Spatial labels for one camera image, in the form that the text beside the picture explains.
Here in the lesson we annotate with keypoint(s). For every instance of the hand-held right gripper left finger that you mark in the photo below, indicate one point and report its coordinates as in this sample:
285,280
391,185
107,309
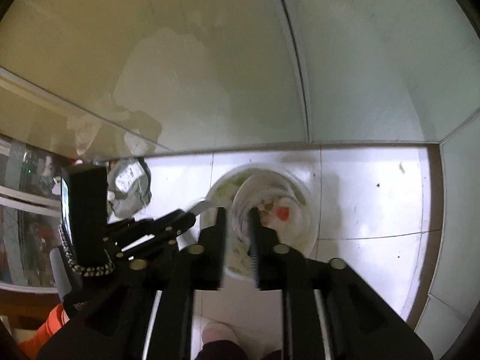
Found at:
222,247

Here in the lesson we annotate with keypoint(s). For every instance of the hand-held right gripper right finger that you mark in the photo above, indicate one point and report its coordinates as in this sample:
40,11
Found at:
255,247

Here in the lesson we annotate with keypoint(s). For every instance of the person's foot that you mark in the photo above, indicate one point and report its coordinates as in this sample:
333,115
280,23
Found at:
221,335

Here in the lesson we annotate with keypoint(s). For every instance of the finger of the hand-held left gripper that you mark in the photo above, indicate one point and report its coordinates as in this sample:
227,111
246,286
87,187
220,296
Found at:
157,225
153,250

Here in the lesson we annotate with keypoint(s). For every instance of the clear plastic cup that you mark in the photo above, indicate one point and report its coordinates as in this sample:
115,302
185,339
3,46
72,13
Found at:
288,198

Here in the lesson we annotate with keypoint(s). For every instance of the grey crumpled plastic bag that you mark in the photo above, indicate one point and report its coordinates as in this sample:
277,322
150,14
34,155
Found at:
129,191

